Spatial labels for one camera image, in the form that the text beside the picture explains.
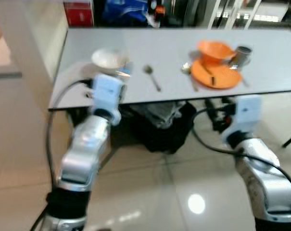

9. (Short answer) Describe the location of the metal spoon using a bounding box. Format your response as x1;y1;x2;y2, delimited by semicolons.
143;65;162;92
181;63;199;92

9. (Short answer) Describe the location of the orange plate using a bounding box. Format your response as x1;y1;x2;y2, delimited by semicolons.
190;60;243;90

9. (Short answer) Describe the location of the white bowl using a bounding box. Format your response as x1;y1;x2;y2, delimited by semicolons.
91;48;128;70

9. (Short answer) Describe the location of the black bag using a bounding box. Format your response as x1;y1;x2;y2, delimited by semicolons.
120;101;198;154

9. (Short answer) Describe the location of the grey rectangular table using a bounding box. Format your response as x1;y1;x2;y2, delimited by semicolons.
48;27;291;112

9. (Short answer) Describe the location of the grey metal cup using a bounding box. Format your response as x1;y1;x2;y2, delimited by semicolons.
232;46;253;68

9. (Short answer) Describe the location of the orange bowl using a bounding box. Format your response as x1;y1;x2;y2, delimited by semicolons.
197;40;236;66

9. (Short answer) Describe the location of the blue bag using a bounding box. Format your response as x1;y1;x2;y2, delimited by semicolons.
101;0;156;27

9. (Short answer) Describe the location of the red box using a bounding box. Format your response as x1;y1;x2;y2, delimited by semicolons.
63;0;94;27

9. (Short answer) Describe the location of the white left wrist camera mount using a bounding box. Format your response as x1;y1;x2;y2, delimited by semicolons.
90;74;126;115

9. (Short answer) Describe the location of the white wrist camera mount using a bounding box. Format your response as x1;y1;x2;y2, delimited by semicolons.
226;95;263;141
90;74;126;115

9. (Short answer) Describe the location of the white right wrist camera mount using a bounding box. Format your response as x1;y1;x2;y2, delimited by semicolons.
226;95;263;141

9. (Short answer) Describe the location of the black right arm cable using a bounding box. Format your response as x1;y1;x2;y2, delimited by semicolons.
190;107;291;193

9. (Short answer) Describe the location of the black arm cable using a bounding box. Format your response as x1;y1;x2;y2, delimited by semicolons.
190;107;291;193
45;79;94;193

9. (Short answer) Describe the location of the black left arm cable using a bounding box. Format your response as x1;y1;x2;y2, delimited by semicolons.
45;79;94;193

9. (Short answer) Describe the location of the white metal frame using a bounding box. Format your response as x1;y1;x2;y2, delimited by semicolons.
203;0;291;30

